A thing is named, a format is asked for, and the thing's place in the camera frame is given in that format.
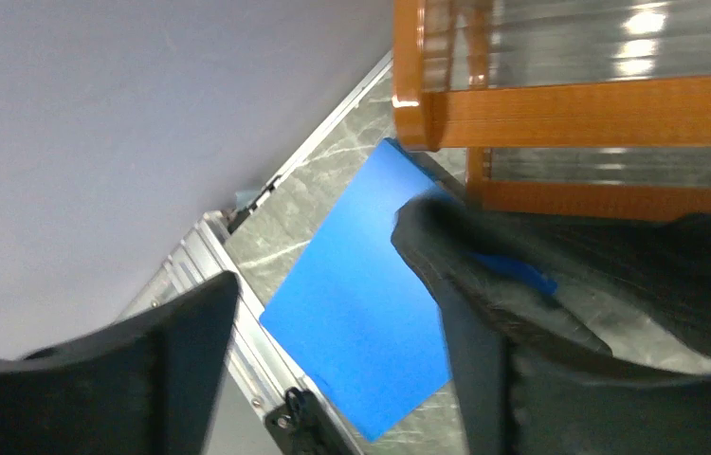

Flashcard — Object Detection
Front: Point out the orange wooden shoe rack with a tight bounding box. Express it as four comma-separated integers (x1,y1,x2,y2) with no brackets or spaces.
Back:
392,1,711,221

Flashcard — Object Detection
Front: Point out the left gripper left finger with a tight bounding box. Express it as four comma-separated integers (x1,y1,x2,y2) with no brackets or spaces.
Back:
0,272,240,454

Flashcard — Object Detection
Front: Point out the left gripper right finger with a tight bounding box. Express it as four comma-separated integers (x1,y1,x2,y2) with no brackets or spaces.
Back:
437,281,711,454

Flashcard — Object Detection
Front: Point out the black pinstriped shirt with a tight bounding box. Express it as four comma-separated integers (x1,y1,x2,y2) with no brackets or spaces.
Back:
391,196,711,359

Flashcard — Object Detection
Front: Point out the blue flat mat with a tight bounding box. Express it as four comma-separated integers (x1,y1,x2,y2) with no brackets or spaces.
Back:
259,136,559,444

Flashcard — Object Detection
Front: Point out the aluminium frame rail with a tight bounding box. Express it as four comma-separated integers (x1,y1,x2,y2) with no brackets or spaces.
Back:
113,49,394,455

